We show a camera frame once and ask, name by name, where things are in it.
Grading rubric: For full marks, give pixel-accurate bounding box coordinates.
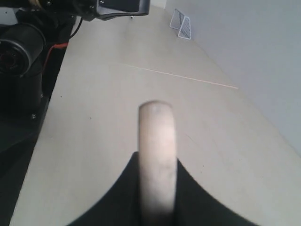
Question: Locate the wide white-bristle paint brush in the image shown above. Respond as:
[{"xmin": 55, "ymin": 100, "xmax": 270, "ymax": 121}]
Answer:
[{"xmin": 138, "ymin": 101, "xmax": 177, "ymax": 226}]

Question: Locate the red wire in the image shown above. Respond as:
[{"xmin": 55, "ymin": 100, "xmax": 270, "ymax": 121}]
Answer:
[{"xmin": 43, "ymin": 42, "xmax": 69, "ymax": 73}]

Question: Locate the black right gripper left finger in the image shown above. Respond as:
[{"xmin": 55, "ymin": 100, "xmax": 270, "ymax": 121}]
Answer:
[{"xmin": 69, "ymin": 152, "xmax": 141, "ymax": 226}]

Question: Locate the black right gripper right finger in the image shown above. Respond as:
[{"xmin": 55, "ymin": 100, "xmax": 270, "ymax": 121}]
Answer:
[{"xmin": 173, "ymin": 161, "xmax": 256, "ymax": 226}]

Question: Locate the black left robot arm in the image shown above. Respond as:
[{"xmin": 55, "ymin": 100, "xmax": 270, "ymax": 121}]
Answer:
[{"xmin": 0, "ymin": 0, "xmax": 151, "ymax": 153}]

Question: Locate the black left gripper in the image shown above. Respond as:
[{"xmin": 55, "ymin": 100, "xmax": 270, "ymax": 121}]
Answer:
[{"xmin": 72, "ymin": 0, "xmax": 150, "ymax": 21}]

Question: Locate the white wire mesh basket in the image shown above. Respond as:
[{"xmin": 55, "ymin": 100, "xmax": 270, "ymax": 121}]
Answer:
[{"xmin": 169, "ymin": 8, "xmax": 192, "ymax": 40}]

